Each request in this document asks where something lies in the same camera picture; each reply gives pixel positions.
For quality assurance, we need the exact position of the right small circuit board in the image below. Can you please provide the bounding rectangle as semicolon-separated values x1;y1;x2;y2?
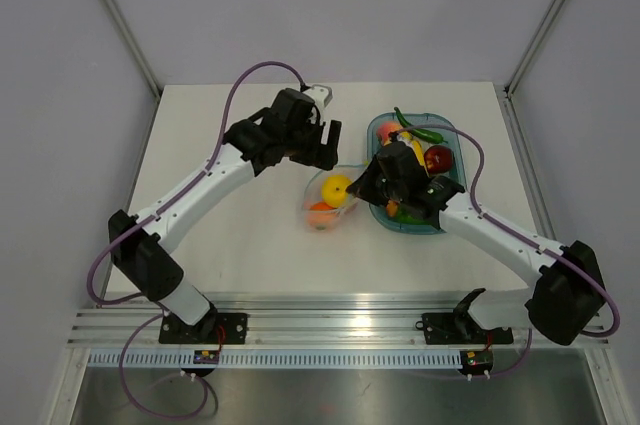
460;349;494;380

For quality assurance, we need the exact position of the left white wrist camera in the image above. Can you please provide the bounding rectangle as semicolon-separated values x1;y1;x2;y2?
304;84;333;108

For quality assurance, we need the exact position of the yellow apple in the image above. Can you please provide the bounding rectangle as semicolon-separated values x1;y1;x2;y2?
321;174;351;208

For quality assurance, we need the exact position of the left aluminium frame post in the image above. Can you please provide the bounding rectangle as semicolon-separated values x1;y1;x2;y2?
73;0;162;96

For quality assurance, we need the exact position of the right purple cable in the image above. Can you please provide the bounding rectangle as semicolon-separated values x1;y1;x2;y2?
389;124;622;381

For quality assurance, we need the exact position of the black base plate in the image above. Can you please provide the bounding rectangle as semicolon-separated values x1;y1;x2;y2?
158;311;249;345
415;312;514;346

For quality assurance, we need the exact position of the green chili pepper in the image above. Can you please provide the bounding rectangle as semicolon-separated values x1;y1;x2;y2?
394;107;446;145

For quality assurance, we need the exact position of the orange carrot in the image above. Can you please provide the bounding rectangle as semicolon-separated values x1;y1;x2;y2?
385;201;399;218

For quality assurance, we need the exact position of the left small circuit board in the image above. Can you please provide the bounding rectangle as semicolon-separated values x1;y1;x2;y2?
193;350;220;365

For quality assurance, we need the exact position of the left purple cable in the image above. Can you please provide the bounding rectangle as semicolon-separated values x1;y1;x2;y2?
87;61;307;419

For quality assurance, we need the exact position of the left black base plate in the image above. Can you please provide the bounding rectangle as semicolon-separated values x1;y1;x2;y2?
158;311;249;345

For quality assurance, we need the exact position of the clear zip top bag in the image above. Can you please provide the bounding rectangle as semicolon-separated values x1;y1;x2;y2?
300;164;365;233

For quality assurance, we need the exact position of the white slotted cable duct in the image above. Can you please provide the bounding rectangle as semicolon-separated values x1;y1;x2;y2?
88;348;461;370

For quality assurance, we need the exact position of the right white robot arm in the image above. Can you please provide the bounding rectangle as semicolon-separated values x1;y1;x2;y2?
347;142;606;346

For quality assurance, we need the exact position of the pink peach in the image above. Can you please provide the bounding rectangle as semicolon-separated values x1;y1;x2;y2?
376;120;403;145

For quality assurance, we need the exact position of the aluminium mounting rail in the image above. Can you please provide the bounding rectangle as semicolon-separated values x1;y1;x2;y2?
67;294;611;350

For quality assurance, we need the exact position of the aluminium frame post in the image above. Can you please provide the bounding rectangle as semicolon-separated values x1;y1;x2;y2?
503;0;599;96
73;0;162;96

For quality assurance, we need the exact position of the yellow banana bunch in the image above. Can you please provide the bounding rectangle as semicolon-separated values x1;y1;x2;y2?
397;132;426;169

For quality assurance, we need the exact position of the right aluminium frame post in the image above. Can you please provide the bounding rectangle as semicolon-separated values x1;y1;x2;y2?
503;0;599;96

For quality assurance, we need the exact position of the blue plastic fruit basket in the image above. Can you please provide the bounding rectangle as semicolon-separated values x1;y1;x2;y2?
366;111;468;235

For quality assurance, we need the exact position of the dark red apple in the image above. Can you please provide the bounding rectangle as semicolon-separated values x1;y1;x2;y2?
424;145;455;175

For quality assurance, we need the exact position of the green bell pepper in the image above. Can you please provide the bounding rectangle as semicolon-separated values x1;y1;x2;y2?
389;209;429;227

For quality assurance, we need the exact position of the purple cable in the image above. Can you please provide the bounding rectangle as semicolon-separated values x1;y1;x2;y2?
87;61;307;419
389;124;622;381

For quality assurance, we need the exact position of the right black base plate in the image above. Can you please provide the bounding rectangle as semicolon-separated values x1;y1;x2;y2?
415;312;514;346

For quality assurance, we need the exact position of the small circuit board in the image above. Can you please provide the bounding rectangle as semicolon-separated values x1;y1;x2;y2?
193;350;220;365
460;349;494;380

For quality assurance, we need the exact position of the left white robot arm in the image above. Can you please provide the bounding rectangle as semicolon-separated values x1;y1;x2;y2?
108;85;341;343

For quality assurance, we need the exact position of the orange fruit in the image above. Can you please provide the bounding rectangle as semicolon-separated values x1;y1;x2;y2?
306;202;339;231

